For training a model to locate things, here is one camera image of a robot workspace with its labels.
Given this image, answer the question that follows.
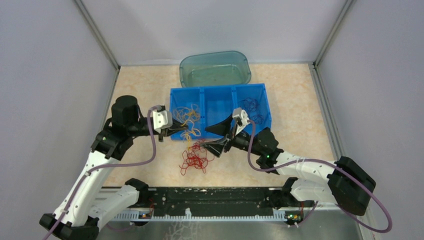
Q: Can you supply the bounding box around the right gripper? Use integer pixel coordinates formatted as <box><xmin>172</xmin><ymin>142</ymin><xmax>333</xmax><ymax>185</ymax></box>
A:
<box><xmin>199</xmin><ymin>114</ymin><xmax>263</xmax><ymax>158</ymax></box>

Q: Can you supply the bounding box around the grey beige cable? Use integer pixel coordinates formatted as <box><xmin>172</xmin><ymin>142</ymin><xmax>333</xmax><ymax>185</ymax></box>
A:
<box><xmin>172</xmin><ymin>104</ymin><xmax>202</xmax><ymax>125</ymax></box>

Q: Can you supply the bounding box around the yellow cable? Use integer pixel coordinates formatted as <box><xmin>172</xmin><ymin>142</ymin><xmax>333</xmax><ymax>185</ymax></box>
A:
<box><xmin>180</xmin><ymin>119</ymin><xmax>202</xmax><ymax>150</ymax></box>

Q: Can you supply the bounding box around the coloured cable pile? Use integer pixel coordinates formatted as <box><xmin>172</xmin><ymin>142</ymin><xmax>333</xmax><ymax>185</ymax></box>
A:
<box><xmin>178</xmin><ymin>139</ymin><xmax>216</xmax><ymax>176</ymax></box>

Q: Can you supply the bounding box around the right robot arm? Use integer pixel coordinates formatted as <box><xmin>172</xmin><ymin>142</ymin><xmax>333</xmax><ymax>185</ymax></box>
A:
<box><xmin>202</xmin><ymin>115</ymin><xmax>376</xmax><ymax>216</ymax></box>

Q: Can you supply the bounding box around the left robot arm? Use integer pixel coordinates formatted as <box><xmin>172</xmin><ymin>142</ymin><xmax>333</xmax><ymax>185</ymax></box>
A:
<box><xmin>39</xmin><ymin>95</ymin><xmax>187</xmax><ymax>240</ymax></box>

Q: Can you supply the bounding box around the blue three-compartment bin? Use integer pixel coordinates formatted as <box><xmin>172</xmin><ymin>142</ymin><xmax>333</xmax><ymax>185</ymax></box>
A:
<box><xmin>170</xmin><ymin>83</ymin><xmax>272</xmax><ymax>142</ymax></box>

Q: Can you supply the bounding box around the teal translucent plastic tub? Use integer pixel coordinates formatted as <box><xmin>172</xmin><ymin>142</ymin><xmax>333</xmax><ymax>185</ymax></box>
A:
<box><xmin>179</xmin><ymin>50</ymin><xmax>252</xmax><ymax>88</ymax></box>

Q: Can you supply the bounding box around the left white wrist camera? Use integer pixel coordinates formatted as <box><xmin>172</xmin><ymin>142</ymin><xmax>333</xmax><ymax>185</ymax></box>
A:
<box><xmin>152</xmin><ymin>105</ymin><xmax>173</xmax><ymax>132</ymax></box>

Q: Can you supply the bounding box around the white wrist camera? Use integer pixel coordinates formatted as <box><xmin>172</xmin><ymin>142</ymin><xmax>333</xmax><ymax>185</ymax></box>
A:
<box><xmin>232</xmin><ymin>107</ymin><xmax>250</xmax><ymax>136</ymax></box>
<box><xmin>152</xmin><ymin>105</ymin><xmax>173</xmax><ymax>132</ymax></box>

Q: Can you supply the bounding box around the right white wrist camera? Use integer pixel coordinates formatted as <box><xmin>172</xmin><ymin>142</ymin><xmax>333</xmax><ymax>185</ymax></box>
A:
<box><xmin>232</xmin><ymin>107</ymin><xmax>250</xmax><ymax>136</ymax></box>

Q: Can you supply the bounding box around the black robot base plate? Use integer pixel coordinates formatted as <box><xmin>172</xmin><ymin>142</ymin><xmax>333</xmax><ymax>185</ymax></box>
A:
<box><xmin>133</xmin><ymin>187</ymin><xmax>314</xmax><ymax>217</ymax></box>

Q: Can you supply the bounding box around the white slotted cable duct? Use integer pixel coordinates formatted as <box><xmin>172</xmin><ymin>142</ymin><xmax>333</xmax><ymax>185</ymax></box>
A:
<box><xmin>111</xmin><ymin>210</ymin><xmax>288</xmax><ymax>222</ymax></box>

